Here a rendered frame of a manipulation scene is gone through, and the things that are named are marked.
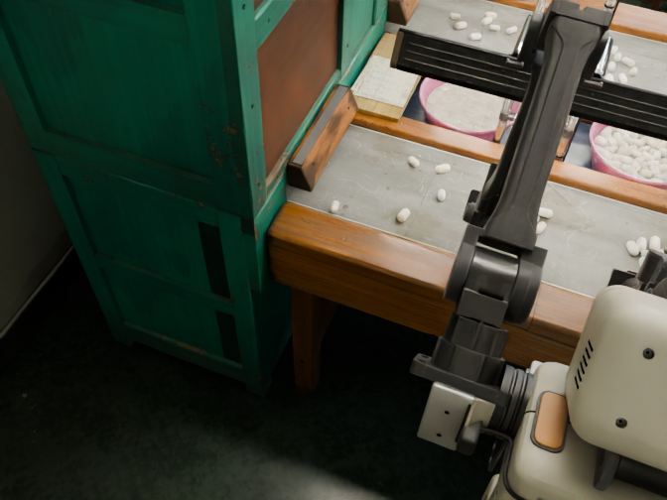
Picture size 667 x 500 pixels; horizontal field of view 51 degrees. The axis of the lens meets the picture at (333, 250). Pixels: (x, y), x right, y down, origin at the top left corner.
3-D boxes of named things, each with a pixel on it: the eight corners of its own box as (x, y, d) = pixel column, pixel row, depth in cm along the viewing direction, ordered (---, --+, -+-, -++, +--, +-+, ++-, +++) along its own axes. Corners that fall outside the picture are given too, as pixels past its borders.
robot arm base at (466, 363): (408, 372, 81) (509, 409, 78) (430, 307, 81) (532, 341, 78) (415, 364, 89) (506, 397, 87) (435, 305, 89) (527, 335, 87)
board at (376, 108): (398, 123, 173) (398, 119, 172) (341, 107, 176) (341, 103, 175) (436, 49, 192) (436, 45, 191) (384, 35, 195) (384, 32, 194)
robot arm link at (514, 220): (554, -36, 88) (632, -15, 87) (532, 18, 102) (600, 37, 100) (445, 296, 82) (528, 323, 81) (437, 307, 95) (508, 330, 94)
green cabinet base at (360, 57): (272, 402, 209) (254, 221, 142) (114, 341, 220) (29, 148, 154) (410, 121, 287) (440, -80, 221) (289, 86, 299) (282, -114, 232)
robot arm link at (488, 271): (452, 325, 82) (495, 340, 81) (478, 243, 82) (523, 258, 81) (449, 319, 91) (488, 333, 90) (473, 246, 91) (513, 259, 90)
